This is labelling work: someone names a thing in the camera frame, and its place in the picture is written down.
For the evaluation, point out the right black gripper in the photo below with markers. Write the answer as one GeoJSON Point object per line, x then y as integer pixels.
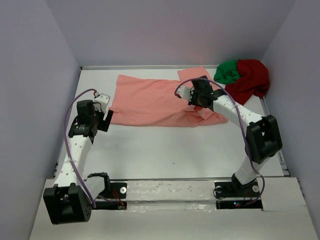
{"type": "Point", "coordinates": [192, 101]}

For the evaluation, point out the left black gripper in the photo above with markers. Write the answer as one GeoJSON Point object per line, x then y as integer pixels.
{"type": "Point", "coordinates": [103, 125]}

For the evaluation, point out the pink t shirt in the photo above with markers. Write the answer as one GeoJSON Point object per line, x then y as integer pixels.
{"type": "Point", "coordinates": [151, 102]}

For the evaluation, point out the red t shirt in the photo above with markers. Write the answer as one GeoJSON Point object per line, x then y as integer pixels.
{"type": "Point", "coordinates": [254, 81]}

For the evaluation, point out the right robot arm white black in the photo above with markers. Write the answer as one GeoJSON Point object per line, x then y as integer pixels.
{"type": "Point", "coordinates": [261, 135]}

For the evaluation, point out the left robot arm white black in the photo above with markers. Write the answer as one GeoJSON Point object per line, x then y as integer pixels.
{"type": "Point", "coordinates": [71, 198]}

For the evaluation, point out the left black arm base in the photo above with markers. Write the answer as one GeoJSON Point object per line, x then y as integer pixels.
{"type": "Point", "coordinates": [114, 199]}

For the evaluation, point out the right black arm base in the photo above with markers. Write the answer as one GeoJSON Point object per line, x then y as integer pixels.
{"type": "Point", "coordinates": [227, 198]}

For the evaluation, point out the green t shirt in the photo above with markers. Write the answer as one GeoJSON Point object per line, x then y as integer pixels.
{"type": "Point", "coordinates": [226, 73]}

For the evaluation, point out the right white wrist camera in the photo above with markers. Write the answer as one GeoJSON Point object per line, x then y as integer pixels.
{"type": "Point", "coordinates": [184, 92]}

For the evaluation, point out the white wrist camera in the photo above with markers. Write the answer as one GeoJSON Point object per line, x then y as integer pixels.
{"type": "Point", "coordinates": [184, 92]}
{"type": "Point", "coordinates": [101, 101]}

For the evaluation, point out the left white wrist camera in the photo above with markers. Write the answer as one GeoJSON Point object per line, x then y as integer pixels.
{"type": "Point", "coordinates": [101, 101]}

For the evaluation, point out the aluminium back rail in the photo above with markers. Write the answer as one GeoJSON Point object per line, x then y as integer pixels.
{"type": "Point", "coordinates": [143, 67]}

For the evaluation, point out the aluminium left side rail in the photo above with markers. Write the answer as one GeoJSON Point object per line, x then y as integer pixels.
{"type": "Point", "coordinates": [55, 170]}

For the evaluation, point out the aluminium front rail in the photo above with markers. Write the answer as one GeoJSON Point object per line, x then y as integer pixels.
{"type": "Point", "coordinates": [218, 179]}

